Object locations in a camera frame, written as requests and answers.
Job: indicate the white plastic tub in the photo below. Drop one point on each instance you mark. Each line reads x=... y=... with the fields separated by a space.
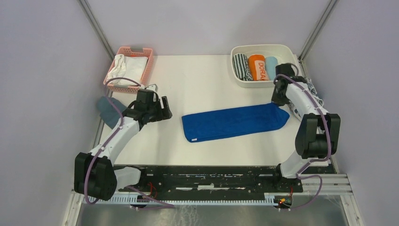
x=282 y=53

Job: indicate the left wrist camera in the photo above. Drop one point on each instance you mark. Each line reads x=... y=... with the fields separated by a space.
x=152 y=87

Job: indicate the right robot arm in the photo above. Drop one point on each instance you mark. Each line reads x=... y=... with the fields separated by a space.
x=318 y=133

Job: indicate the grey-blue towel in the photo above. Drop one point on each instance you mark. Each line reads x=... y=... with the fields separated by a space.
x=107 y=112

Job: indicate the dark blue towel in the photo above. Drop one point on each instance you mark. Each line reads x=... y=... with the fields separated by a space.
x=233 y=122

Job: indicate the striped rolled towel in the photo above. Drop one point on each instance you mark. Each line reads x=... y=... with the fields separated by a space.
x=241 y=67

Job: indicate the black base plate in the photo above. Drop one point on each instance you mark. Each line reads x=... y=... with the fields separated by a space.
x=214 y=183

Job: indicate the white crumpled cloth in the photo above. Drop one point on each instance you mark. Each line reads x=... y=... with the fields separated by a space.
x=119 y=68

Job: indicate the pink plastic basket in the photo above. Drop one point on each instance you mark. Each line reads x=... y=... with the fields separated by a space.
x=125 y=85

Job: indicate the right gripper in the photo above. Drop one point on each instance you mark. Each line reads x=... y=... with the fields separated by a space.
x=280 y=102

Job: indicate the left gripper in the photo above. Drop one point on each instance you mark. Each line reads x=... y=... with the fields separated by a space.
x=166 y=114

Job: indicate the light blue towel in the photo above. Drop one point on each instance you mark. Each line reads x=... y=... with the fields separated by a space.
x=271 y=63

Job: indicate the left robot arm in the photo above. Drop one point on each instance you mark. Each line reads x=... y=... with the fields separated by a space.
x=94 y=172

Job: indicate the orange rolled towel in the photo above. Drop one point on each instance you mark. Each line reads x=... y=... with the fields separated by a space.
x=257 y=66

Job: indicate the white folded towel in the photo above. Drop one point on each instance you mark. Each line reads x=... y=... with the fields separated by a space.
x=135 y=67

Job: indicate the patterned white blue cloth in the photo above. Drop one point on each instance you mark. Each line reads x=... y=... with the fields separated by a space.
x=313 y=92

